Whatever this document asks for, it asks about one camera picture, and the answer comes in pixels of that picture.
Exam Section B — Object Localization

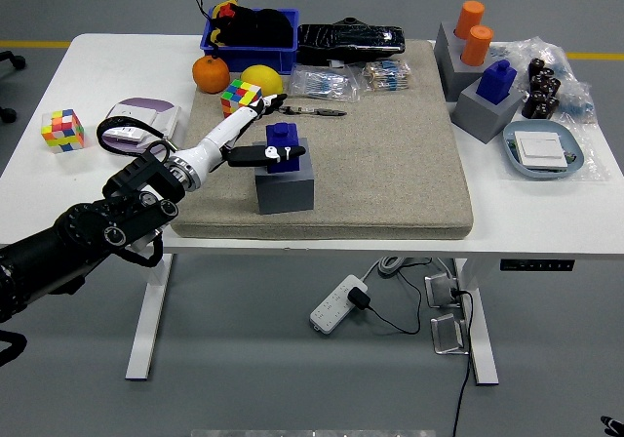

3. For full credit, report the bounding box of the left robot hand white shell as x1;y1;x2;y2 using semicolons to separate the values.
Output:
183;93;307;187

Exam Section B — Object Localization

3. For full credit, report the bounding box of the blue seal stamp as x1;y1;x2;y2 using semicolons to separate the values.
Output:
265;122;301;175
476;60;518;106

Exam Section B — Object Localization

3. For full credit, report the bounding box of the grey cube seal holder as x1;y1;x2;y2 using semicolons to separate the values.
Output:
450;76;527;144
253;137;316;216

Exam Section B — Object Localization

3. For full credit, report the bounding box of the large colourful puzzle cube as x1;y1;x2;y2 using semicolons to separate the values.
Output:
219;79;265;119

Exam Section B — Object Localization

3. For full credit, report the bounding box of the orange fruit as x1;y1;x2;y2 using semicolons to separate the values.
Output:
191;55;231;95

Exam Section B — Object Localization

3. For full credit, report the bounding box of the yellow lemon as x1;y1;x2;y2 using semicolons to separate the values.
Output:
240;64;285;98

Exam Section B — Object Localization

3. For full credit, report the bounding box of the blue plastic bin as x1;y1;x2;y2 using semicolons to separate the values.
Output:
200;7;300;76

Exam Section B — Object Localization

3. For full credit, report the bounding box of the purple plate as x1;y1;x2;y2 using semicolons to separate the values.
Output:
101;97;182;154

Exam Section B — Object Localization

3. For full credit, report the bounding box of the black pen tool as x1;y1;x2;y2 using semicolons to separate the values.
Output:
277;105;348;118

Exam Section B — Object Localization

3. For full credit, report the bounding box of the clear bag of blue resistors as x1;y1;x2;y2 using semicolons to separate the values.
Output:
287;63;362;103

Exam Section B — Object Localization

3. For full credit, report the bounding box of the black cloth bag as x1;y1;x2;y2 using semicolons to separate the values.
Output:
209;2;295;49

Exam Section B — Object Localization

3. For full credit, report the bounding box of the yellow plastic item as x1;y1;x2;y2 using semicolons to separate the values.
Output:
210;0;239;48

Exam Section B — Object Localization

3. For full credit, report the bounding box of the black wrapped flat pack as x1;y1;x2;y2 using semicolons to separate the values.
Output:
296;16;407;66

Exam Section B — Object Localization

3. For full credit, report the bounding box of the grey-brown mat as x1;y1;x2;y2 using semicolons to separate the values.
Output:
169;39;475;241

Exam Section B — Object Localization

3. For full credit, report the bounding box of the small colourful puzzle cube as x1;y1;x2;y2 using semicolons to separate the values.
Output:
40;108;86;154

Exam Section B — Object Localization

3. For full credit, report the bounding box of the white table leg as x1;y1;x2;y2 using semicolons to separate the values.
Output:
450;258;500;387
125;253;176;382

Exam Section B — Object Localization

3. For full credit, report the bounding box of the clear bag of brown components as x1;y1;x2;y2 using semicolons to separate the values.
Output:
361;59;415;93

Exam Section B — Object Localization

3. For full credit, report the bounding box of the black table control panel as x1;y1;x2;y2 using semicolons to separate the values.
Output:
499;258;575;272

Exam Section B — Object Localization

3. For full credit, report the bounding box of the white power strip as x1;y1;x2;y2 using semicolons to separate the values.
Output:
309;274;370;336

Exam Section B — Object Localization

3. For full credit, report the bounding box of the black power adapter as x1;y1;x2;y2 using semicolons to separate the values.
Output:
346;286;372;311

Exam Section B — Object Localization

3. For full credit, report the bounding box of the black office chair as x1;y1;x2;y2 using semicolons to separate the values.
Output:
0;50;27;124

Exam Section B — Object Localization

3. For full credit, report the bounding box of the tall grey block holder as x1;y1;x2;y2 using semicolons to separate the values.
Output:
433;20;493;103

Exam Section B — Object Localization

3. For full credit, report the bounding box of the clear flat plastic bag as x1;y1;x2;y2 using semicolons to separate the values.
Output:
500;113;610;182

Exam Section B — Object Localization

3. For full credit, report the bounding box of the orange cylinder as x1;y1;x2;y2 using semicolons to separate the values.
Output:
454;0;487;41
460;24;495;67

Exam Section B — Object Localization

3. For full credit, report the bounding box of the blue-grey dish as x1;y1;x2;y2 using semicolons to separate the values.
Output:
502;119;586;180

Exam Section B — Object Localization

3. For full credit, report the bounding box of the clear bag with blue parts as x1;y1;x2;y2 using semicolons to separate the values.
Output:
489;36;599;127

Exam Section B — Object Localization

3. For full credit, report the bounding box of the white switch panel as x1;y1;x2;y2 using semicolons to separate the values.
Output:
140;105;182;149

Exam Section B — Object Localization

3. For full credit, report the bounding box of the white wall socket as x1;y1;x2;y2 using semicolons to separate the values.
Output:
102;103;158;144

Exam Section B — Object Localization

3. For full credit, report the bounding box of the long black power cable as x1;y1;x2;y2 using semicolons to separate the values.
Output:
448;288;477;437

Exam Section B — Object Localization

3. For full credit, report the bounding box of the metal bracket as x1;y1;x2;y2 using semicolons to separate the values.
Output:
423;271;464;310
429;313;470;356

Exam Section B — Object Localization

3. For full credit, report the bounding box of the white coiled cable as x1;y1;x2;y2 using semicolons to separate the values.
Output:
360;256;407;280

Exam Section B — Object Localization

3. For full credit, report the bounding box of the thin black adapter cable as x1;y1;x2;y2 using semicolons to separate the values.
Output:
365;269;423;336

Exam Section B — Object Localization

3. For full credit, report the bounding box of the white square switch plate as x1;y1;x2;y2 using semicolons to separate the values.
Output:
514;131;569;170

